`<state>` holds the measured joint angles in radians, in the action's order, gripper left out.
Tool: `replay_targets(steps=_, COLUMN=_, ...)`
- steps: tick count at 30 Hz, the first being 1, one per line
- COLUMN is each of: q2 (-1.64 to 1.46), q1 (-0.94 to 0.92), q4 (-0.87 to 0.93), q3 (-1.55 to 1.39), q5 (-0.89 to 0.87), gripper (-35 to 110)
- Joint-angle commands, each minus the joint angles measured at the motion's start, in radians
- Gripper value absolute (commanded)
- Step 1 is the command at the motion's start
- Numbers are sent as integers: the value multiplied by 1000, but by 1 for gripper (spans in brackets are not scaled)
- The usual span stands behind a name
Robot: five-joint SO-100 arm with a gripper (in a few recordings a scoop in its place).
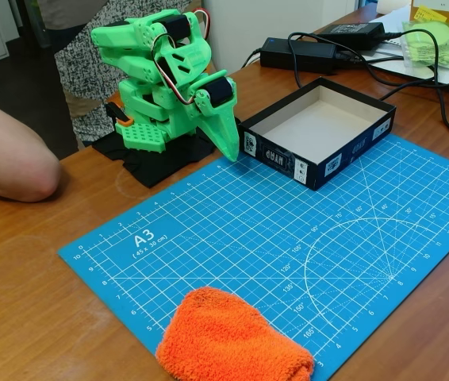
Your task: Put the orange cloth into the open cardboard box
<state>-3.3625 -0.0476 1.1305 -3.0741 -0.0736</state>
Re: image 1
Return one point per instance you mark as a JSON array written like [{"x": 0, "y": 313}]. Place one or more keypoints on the person's torso, speckled shirt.
[{"x": 85, "y": 67}]

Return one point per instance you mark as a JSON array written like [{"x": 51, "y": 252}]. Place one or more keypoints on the green 3D-printed robot arm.
[{"x": 149, "y": 75}]

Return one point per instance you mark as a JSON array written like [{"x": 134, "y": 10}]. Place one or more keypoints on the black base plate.
[{"x": 149, "y": 166}]

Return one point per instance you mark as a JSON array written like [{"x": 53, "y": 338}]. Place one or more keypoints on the person's bare forearm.
[{"x": 10, "y": 158}]

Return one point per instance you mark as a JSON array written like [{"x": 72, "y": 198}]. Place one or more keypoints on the orange fluffy cloth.
[{"x": 228, "y": 337}]

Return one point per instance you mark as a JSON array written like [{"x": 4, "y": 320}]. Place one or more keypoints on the yellow sticky note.
[{"x": 428, "y": 14}]

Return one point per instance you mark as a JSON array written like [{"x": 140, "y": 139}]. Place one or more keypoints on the orange and black clamp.
[{"x": 121, "y": 115}]

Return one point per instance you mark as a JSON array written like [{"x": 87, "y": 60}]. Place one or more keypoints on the black power adapter with label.
[{"x": 353, "y": 33}]

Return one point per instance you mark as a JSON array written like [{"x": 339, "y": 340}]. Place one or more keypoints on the blue A3 cutting mat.
[{"x": 228, "y": 238}]

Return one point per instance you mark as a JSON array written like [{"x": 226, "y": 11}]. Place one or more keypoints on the black power adapter, blue light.
[{"x": 300, "y": 53}]

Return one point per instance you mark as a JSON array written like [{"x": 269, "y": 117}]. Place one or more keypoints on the dark blue cardboard box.
[{"x": 327, "y": 119}]

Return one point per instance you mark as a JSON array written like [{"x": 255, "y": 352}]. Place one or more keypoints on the plastic bag of green parts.
[{"x": 434, "y": 45}]

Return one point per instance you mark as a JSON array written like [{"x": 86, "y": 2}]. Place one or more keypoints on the white paper sheets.
[{"x": 399, "y": 63}]

